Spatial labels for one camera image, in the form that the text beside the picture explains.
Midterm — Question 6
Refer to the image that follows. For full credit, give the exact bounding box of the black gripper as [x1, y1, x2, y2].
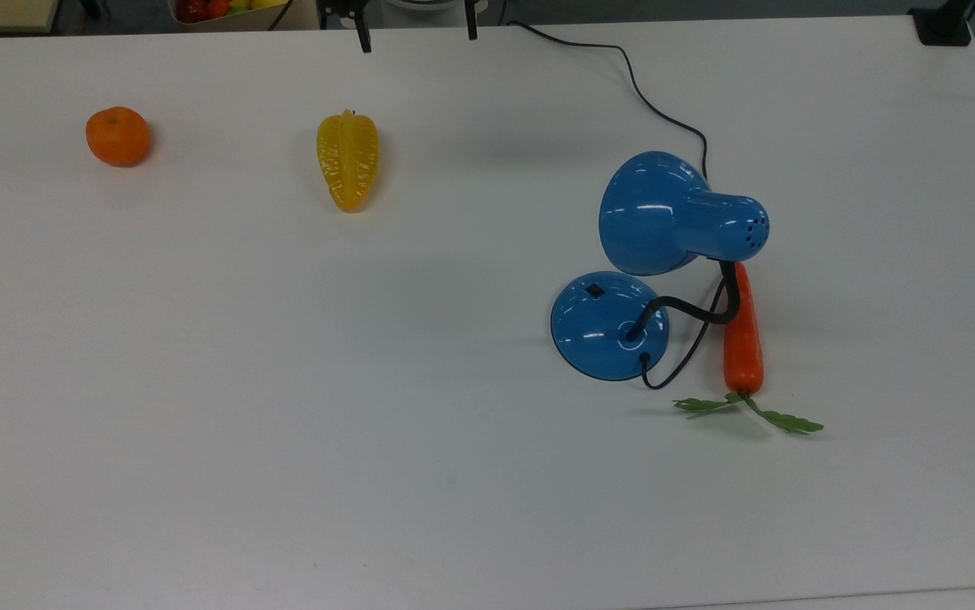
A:
[317, 0, 482, 54]

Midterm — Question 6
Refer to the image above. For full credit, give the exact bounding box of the blue desk lamp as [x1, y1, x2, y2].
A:
[550, 151, 770, 382]

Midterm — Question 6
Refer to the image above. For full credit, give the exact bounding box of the yellow starfruit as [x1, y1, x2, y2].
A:
[316, 109, 380, 214]

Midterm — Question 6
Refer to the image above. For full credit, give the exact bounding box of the box of fruit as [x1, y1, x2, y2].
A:
[168, 0, 320, 33]

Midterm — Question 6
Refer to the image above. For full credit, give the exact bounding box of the orange tangerine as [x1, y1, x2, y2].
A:
[86, 106, 152, 168]

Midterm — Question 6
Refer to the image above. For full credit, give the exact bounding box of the orange carrot with green leaves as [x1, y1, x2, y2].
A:
[673, 262, 825, 436]

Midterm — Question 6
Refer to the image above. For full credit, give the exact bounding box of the black table clamp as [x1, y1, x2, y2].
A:
[909, 0, 975, 47]

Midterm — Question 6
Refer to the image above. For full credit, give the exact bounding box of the black lamp power cable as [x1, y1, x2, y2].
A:
[507, 19, 727, 391]

